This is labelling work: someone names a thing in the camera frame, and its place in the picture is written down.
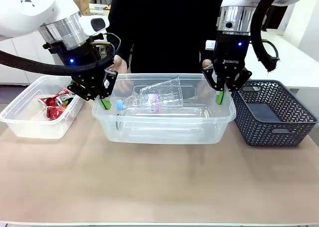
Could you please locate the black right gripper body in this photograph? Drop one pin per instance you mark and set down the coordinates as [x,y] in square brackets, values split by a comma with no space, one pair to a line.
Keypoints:
[231,60]

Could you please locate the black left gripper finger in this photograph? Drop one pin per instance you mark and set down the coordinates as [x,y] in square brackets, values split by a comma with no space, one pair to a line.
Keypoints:
[83,90]
[109,83]

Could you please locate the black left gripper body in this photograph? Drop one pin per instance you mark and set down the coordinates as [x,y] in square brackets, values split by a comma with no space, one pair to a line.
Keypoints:
[79,55]

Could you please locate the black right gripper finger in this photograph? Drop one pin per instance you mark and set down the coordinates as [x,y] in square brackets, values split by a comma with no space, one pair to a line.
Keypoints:
[211,77]
[243,79]

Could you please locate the large clear plastic container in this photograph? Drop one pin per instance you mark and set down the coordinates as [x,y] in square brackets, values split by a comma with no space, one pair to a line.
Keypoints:
[162,133]

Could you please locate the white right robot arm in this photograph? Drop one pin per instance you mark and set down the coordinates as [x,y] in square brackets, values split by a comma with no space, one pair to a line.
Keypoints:
[236,3]

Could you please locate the person right forearm black sleeve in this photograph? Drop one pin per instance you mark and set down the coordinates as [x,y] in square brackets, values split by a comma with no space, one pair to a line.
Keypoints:
[120,45]

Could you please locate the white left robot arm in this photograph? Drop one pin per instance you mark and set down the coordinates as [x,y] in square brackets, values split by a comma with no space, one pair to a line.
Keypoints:
[30,8]

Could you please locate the dark blue woven plastic basket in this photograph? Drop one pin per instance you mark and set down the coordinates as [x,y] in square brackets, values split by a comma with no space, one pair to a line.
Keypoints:
[274,136]

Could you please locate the person left hand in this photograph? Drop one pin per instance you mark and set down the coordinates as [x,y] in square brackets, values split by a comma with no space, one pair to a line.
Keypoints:
[207,62]

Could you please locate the person right hand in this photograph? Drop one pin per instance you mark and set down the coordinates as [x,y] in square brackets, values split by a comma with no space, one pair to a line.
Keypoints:
[121,65]

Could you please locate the crushed red can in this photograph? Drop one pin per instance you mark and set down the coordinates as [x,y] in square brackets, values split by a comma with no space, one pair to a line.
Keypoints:
[48,101]
[65,95]
[57,111]

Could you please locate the clear bottle with blue cap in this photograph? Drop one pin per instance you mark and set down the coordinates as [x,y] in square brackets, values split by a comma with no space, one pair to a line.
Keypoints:
[135,103]

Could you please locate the clear plastic cup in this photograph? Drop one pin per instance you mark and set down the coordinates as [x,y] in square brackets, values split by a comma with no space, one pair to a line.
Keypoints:
[169,92]

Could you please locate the brown cardboard boxes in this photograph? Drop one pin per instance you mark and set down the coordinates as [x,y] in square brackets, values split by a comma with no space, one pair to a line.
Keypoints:
[84,3]

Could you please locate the white side table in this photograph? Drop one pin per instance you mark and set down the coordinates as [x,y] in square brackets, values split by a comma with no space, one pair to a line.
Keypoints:
[294,62]

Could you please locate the white cabinet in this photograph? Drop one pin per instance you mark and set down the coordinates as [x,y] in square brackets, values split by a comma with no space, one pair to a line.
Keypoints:
[22,60]

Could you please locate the small clear plastic container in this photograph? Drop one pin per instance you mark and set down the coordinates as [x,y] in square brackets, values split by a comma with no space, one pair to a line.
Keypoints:
[25,128]

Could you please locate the person torso in black sweater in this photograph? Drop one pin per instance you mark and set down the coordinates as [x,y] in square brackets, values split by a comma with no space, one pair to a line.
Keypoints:
[164,25]

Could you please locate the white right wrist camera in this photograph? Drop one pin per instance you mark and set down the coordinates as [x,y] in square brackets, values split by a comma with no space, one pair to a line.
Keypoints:
[210,44]

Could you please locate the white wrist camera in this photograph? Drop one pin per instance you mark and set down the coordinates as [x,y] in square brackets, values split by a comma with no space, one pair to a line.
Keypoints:
[210,44]
[96,24]

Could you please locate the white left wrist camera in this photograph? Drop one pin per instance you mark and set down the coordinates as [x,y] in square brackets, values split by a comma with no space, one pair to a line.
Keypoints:
[96,24]

